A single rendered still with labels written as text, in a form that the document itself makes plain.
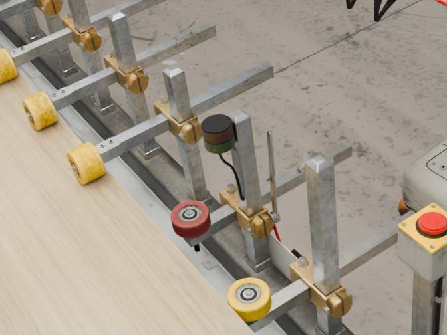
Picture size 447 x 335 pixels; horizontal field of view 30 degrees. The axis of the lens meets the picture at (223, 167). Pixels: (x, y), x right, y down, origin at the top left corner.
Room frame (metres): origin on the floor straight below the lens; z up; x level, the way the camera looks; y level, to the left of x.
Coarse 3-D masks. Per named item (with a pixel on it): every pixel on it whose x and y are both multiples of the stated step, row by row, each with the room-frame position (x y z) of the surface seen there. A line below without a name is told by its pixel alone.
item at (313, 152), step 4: (312, 148) 1.40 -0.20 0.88; (316, 148) 1.40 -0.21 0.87; (308, 152) 1.40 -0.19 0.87; (312, 152) 1.39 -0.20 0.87; (316, 152) 1.39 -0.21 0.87; (320, 152) 1.39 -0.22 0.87; (324, 152) 1.37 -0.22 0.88; (304, 156) 1.39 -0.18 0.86; (308, 156) 1.37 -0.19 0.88; (312, 156) 1.37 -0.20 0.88; (328, 156) 1.37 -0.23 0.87; (332, 156) 1.38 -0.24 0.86; (304, 160) 1.37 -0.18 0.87; (332, 160) 1.36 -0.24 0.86; (300, 164) 1.37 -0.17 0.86; (304, 164) 1.35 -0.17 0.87; (300, 168) 1.35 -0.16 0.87; (304, 168) 1.34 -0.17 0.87; (304, 172) 1.34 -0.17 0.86
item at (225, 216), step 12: (336, 144) 1.42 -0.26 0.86; (348, 144) 1.41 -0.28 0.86; (336, 156) 1.38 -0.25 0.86; (348, 156) 1.40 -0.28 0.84; (276, 180) 1.33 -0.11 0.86; (288, 180) 1.33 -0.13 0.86; (300, 180) 1.34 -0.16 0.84; (264, 192) 1.30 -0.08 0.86; (276, 192) 1.31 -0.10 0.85; (264, 204) 1.29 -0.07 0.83; (216, 216) 1.25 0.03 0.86; (228, 216) 1.25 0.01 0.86; (216, 228) 1.24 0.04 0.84; (192, 240) 1.21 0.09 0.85
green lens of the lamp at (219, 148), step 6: (234, 138) 1.22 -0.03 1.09; (204, 144) 1.22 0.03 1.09; (210, 144) 1.20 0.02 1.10; (216, 144) 1.20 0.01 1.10; (222, 144) 1.20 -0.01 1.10; (228, 144) 1.20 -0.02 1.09; (234, 144) 1.21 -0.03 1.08; (210, 150) 1.20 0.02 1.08; (216, 150) 1.20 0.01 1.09; (222, 150) 1.20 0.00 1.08; (228, 150) 1.20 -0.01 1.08
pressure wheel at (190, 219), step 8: (176, 208) 1.25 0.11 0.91; (184, 208) 1.25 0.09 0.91; (192, 208) 1.24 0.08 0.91; (200, 208) 1.24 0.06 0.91; (176, 216) 1.23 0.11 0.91; (184, 216) 1.23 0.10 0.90; (192, 216) 1.22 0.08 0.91; (200, 216) 1.21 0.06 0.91; (208, 216) 1.21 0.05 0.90; (176, 224) 1.20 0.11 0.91; (184, 224) 1.20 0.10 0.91; (192, 224) 1.20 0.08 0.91; (200, 224) 1.19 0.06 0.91; (208, 224) 1.21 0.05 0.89; (176, 232) 1.21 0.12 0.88; (184, 232) 1.19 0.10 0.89; (192, 232) 1.19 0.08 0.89; (200, 232) 1.19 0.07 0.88
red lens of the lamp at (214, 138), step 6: (216, 114) 1.26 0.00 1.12; (222, 114) 1.25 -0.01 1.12; (204, 132) 1.21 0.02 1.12; (222, 132) 1.20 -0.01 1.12; (228, 132) 1.20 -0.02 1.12; (204, 138) 1.21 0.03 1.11; (210, 138) 1.20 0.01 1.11; (216, 138) 1.20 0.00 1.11; (222, 138) 1.20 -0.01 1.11; (228, 138) 1.20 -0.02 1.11
